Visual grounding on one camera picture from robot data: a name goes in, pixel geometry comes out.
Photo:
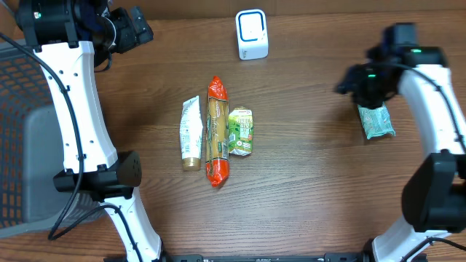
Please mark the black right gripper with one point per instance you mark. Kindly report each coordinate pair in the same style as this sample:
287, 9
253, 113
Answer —
349, 86

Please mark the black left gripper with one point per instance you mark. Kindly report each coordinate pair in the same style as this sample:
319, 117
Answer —
132, 30

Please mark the teal wipes packet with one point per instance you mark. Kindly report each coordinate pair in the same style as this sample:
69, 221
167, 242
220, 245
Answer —
376, 122

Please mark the white cream tube gold cap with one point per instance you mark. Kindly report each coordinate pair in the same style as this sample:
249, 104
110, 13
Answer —
191, 129

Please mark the green juice carton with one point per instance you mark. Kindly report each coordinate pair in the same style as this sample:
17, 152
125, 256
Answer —
241, 131

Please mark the orange pasta packet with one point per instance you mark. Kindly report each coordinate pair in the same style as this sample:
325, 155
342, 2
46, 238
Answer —
217, 135

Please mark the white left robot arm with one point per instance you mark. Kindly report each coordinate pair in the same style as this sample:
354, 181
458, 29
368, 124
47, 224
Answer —
69, 39

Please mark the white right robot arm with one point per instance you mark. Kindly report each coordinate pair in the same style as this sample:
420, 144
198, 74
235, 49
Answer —
433, 206

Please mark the white barcode scanner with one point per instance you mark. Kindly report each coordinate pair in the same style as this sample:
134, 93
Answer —
252, 34

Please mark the grey plastic shopping basket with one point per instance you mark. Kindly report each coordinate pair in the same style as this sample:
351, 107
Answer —
31, 151

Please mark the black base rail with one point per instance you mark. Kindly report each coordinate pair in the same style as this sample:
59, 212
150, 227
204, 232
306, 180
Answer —
328, 257

